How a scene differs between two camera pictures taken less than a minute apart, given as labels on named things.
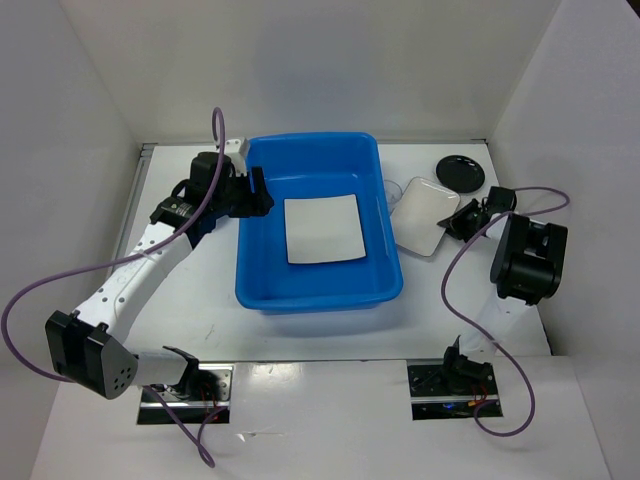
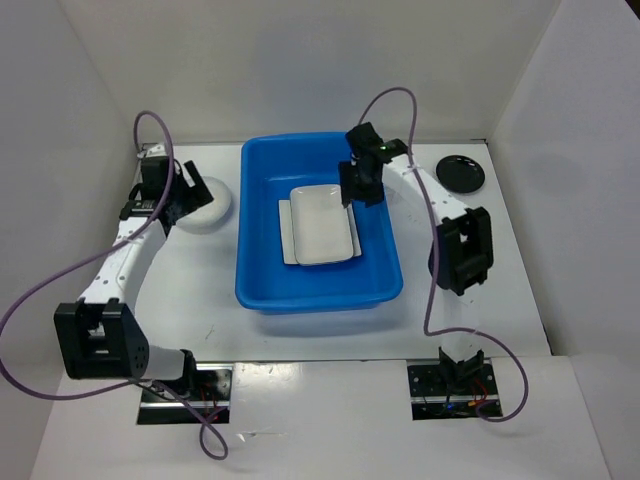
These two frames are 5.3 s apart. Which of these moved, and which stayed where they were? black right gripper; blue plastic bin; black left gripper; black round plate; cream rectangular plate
Moved: black right gripper; cream rectangular plate; black left gripper
Stayed: blue plastic bin; black round plate
